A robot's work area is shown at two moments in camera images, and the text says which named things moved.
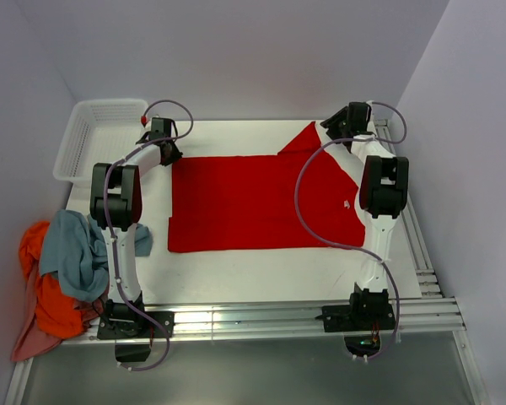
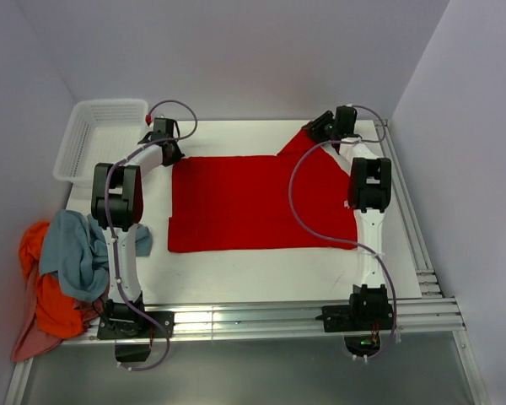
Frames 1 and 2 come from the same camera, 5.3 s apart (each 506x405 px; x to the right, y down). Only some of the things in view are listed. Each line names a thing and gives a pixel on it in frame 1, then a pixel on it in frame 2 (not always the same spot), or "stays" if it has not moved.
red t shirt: [241, 204] stays
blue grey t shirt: [72, 249] stays
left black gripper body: [175, 153] stays
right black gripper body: [338, 125] -> [324, 127]
